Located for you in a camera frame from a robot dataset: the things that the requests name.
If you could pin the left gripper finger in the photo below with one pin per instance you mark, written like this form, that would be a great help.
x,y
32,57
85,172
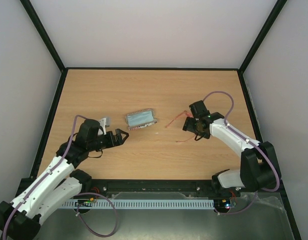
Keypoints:
x,y
120,139
121,132

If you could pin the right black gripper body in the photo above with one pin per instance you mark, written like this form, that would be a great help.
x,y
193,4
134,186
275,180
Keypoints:
x,y
190,123

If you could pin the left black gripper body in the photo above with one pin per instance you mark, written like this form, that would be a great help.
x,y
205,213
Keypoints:
x,y
95,145

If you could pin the flag print glasses case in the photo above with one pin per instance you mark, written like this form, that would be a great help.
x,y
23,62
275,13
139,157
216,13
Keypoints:
x,y
146,124

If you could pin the light blue cleaning cloth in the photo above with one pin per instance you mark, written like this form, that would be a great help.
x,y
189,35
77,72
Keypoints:
x,y
139,118

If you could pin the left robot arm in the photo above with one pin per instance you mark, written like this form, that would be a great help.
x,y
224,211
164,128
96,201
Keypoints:
x,y
22,218

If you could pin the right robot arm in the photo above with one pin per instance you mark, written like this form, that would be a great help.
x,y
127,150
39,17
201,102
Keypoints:
x,y
259,169

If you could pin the left electronics board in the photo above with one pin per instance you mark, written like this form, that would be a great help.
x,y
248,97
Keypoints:
x,y
88,202

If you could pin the electronics board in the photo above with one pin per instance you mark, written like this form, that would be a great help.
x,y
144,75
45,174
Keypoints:
x,y
225,203
88,202

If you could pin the right electronics board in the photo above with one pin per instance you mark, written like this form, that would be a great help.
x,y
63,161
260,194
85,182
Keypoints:
x,y
225,203

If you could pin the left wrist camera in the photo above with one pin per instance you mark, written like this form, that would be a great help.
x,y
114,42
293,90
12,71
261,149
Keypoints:
x,y
105,123

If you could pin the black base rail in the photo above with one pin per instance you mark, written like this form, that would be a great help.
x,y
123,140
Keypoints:
x,y
190,188

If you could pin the light blue slotted cable duct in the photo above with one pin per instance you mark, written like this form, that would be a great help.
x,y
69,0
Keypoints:
x,y
146,204

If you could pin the black aluminium frame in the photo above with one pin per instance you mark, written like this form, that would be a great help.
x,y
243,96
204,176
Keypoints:
x,y
64,70

